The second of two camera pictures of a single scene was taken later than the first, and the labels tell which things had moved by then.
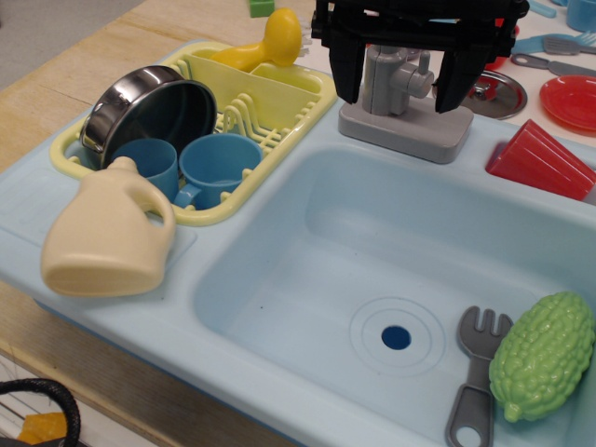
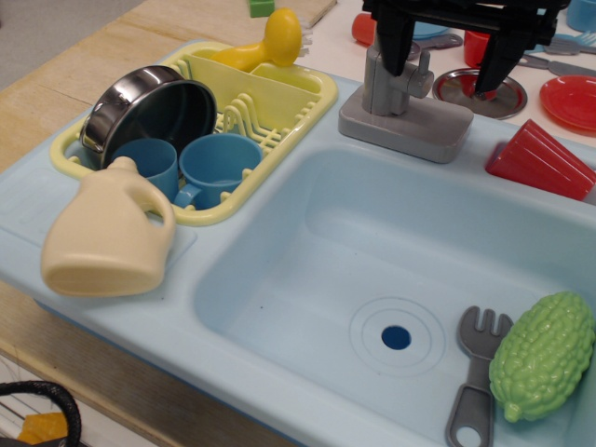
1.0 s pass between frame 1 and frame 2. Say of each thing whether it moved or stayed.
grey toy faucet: stayed
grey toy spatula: stayed
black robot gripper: moved
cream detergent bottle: stayed
